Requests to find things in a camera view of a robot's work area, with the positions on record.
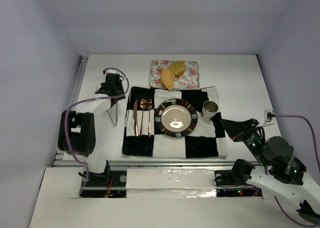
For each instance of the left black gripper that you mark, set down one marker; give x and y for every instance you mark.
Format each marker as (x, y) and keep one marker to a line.
(110, 89)

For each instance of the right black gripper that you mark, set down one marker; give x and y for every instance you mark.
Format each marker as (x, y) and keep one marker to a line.
(240, 132)

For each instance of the stainless steel serving tongs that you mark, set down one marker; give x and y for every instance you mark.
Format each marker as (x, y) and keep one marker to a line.
(113, 112)

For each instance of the long bread piece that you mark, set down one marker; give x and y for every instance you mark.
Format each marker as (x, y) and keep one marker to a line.
(167, 79)

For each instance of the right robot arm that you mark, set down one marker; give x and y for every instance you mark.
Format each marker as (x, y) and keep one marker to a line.
(283, 176)

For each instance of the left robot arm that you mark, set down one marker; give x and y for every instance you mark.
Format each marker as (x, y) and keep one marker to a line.
(77, 130)

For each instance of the round bread piece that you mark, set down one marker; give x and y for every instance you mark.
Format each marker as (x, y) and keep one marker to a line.
(177, 68)

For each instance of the copper knife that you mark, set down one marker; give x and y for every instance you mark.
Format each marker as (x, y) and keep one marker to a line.
(135, 117)

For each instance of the copper spoon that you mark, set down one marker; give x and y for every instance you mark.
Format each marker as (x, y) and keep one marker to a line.
(143, 105)

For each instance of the metal cup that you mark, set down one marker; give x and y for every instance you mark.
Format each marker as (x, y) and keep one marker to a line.
(209, 110)

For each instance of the copper fork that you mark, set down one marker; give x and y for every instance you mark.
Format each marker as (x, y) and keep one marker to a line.
(149, 107)

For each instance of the black white checkered cloth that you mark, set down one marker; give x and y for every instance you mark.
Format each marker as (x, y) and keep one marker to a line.
(208, 140)

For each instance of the dark rimmed ceramic plate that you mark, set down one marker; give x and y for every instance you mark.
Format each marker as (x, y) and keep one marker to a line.
(176, 118)

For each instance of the floral rectangular tray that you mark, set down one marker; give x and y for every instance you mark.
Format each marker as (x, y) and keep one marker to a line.
(188, 80)

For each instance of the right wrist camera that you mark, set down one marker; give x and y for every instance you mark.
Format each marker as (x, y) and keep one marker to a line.
(268, 118)

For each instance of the aluminium front rail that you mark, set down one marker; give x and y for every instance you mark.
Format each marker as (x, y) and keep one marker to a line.
(119, 170)

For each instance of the aluminium rail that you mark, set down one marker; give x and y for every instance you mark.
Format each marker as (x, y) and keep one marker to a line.
(119, 170)
(59, 155)

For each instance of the aluminium left rail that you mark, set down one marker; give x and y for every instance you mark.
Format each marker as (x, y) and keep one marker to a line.
(59, 155)

